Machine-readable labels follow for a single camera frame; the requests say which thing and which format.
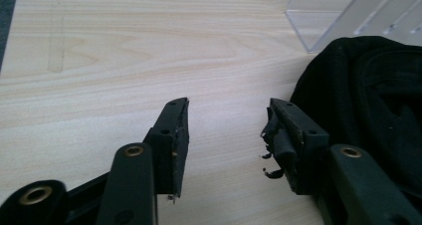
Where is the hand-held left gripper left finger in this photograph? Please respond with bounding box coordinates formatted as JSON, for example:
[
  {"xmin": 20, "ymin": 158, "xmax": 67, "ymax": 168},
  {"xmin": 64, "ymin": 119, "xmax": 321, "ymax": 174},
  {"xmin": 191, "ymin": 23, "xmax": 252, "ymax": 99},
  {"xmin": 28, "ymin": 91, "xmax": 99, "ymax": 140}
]
[{"xmin": 142, "ymin": 97, "xmax": 190, "ymax": 204}]

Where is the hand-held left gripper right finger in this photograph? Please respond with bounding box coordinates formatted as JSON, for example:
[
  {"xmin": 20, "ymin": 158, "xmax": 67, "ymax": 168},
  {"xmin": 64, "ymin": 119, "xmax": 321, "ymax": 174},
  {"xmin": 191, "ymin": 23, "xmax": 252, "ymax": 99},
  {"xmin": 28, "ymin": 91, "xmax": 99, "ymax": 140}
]
[{"xmin": 259, "ymin": 98, "xmax": 330, "ymax": 196}]

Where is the black cloth garment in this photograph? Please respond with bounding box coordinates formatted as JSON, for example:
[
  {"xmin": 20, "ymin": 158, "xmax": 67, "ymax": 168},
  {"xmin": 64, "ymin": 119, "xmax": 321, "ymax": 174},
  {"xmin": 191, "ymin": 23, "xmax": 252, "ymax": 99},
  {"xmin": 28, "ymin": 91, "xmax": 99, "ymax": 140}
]
[{"xmin": 289, "ymin": 35, "xmax": 422, "ymax": 199}]

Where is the clear acrylic rack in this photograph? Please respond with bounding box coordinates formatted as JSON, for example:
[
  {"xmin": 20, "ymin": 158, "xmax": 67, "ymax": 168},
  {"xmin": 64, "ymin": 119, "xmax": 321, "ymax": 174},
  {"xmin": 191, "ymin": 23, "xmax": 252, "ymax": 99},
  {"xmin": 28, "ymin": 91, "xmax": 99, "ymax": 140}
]
[{"xmin": 284, "ymin": 0, "xmax": 422, "ymax": 54}]

